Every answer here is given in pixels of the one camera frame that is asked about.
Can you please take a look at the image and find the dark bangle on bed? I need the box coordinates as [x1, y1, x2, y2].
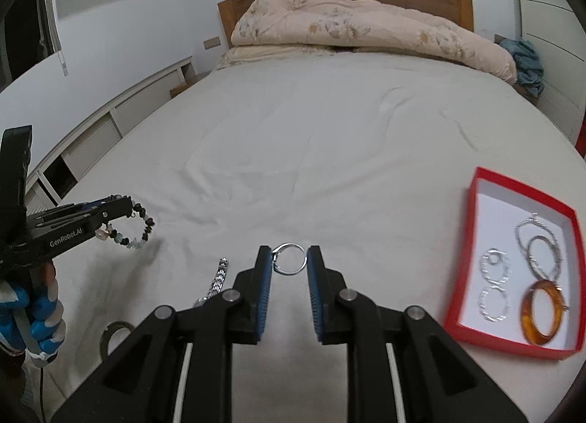
[99, 321, 135, 360]

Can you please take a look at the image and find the silver ring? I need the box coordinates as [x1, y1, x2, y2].
[271, 242, 308, 276]

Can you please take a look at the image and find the dark beaded bracelet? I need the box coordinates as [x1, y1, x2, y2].
[94, 202, 156, 250]

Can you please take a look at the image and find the amber bangle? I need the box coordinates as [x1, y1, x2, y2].
[520, 279, 567, 346]

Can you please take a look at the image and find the white bed sheet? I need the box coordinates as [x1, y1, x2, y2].
[43, 53, 585, 414]

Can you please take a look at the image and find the silver wristwatch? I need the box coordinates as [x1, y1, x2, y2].
[194, 257, 229, 308]

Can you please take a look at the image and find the silver hoop earring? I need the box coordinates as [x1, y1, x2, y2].
[478, 285, 511, 323]
[480, 248, 511, 286]

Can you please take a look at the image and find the wall socket plate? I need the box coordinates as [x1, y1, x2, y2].
[204, 37, 222, 50]

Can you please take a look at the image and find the silver hoop earring lower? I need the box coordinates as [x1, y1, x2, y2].
[478, 285, 511, 323]

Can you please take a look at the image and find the blue white gloved hand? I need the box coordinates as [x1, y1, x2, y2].
[1, 261, 66, 360]

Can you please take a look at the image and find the beige floral duvet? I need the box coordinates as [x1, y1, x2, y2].
[230, 0, 518, 84]

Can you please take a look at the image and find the silver hoop earring upper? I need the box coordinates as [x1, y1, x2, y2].
[480, 248, 511, 286]

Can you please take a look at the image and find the silver chain necklace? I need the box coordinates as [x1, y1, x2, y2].
[513, 212, 565, 282]

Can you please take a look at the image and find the blue cloth pile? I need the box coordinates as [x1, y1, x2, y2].
[498, 39, 544, 98]

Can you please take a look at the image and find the white low cabinet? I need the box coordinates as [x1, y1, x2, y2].
[25, 56, 192, 214]

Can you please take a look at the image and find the red jewelry box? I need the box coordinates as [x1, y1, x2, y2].
[444, 168, 585, 360]

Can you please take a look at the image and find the wooden nightstand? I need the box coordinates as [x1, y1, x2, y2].
[170, 71, 211, 98]

